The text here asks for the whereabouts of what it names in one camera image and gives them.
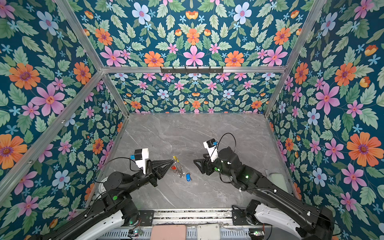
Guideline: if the right camera cable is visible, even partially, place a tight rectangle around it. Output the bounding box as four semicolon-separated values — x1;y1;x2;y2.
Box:
209;132;237;160

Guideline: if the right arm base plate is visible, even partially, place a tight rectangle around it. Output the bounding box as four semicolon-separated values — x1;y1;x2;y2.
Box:
232;209;260;226

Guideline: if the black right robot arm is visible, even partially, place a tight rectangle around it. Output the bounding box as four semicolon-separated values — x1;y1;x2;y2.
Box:
194;147;335;240

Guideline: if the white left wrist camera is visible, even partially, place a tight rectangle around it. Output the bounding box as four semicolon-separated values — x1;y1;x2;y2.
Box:
130;148;149;175

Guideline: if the camera cable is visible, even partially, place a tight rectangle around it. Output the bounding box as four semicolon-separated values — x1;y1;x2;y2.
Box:
94;157;142;184
209;132;237;160

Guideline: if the aluminium front rail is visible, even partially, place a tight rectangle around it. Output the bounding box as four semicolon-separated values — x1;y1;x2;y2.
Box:
98;208;316;228

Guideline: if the white analog alarm clock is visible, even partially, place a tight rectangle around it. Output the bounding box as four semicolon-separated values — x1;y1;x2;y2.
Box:
98;177;108;194

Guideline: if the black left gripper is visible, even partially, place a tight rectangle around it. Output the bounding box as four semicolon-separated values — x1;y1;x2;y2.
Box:
124;159;174;196

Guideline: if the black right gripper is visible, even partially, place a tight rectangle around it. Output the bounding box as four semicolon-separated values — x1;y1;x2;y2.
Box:
193;152;236;181

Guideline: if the pink box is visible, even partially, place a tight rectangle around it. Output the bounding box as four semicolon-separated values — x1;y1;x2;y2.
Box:
150;225;187;240

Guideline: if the left camera cable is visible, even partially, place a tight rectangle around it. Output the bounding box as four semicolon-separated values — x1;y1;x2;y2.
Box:
94;157;142;184

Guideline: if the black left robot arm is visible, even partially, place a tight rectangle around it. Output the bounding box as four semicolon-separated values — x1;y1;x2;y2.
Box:
30;159;174;240

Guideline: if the white box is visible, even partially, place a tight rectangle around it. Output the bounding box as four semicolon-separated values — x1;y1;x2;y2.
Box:
197;224;221;240

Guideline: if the black wall hook rail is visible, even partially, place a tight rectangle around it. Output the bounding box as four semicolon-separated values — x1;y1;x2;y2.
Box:
160;67;224;74

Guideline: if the green circuit board right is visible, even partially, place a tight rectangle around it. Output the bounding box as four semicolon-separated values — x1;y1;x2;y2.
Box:
249;230;265;240

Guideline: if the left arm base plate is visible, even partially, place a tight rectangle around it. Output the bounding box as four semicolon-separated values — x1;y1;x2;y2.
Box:
130;210;155;227

